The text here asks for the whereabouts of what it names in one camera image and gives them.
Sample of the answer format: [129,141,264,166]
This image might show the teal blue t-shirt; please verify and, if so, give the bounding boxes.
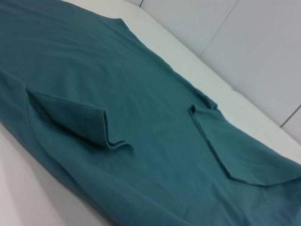
[0,0,301,226]

